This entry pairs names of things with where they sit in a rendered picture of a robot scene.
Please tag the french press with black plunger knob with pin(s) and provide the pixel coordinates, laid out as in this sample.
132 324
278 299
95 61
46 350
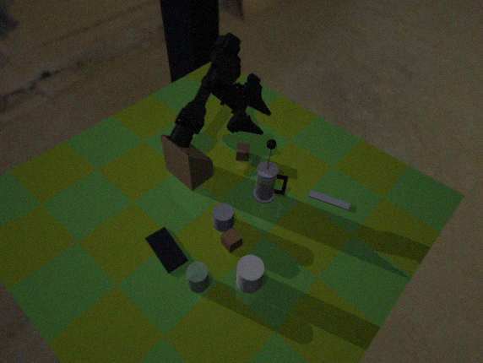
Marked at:
267 172

